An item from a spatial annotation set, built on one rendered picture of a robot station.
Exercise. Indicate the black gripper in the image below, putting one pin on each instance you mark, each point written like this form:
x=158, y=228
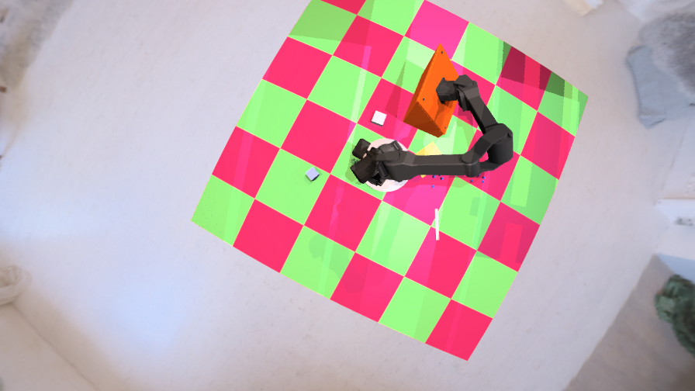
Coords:
x=362, y=147

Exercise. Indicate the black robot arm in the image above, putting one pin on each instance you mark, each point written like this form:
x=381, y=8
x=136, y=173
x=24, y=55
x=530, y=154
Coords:
x=392, y=163

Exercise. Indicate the white round tray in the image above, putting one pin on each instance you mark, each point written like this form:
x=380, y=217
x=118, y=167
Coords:
x=389, y=185

